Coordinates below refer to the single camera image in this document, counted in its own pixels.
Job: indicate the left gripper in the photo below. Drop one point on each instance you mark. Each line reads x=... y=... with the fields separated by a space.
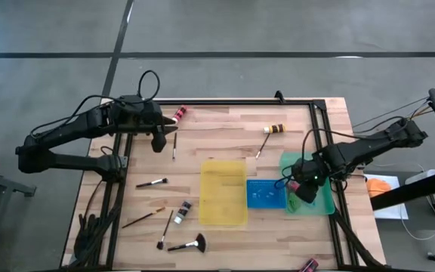
x=142 y=115

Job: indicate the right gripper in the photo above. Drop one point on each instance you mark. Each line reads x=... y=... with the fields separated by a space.
x=312 y=170

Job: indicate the yellow brown striped paint tube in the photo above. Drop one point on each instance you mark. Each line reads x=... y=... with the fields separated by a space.
x=275 y=128

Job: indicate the black white striped paint tube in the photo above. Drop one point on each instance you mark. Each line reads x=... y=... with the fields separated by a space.
x=183 y=211

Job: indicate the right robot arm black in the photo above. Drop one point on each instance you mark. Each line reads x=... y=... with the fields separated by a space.
x=372 y=145

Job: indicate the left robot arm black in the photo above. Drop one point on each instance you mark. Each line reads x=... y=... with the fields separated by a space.
x=70 y=126

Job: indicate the green paint tube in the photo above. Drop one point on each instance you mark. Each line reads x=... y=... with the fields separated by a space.
x=294 y=203

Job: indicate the red black striped paint tube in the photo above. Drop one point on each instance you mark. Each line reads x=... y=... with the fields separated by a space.
x=309 y=265

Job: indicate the dark-bristled round paint brush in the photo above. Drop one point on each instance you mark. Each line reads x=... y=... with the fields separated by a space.
x=164 y=230

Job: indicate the green translucent plastic bin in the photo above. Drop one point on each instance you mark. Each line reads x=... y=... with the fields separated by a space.
x=321 y=204

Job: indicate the blue perforated plastic basket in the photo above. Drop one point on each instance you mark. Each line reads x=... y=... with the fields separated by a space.
x=266 y=194

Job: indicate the orange cloth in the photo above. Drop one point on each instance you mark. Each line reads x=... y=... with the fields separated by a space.
x=378 y=187

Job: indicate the black clamp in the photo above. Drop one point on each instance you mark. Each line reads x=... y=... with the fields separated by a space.
x=279 y=97

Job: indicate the yellow translucent plastic bin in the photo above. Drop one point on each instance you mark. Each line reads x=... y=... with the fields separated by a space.
x=223 y=192

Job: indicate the white paper sheet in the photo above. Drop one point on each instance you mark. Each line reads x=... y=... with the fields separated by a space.
x=391 y=211

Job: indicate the white device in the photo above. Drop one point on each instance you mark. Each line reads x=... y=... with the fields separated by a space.
x=421 y=175

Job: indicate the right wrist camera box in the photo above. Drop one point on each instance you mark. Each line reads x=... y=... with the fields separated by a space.
x=307 y=193

